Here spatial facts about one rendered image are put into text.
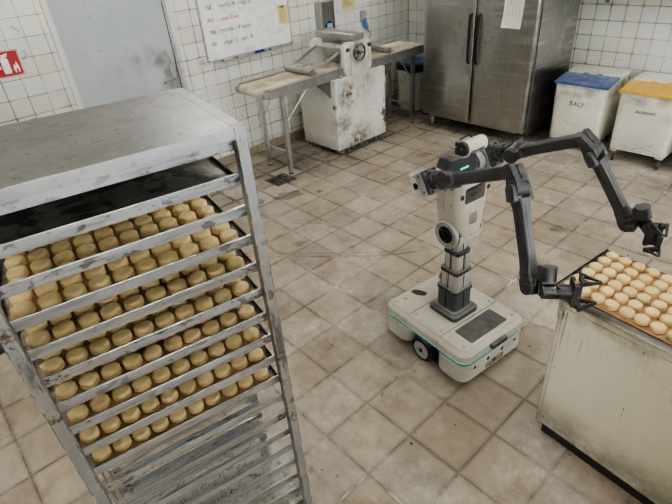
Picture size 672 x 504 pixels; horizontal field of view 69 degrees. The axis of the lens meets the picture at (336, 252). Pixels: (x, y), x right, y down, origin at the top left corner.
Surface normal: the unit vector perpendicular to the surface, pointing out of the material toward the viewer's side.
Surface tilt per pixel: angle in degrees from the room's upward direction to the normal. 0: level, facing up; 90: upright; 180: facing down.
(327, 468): 0
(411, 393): 0
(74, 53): 90
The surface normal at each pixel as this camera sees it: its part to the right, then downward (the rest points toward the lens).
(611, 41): -0.73, 0.41
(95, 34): 0.68, 0.36
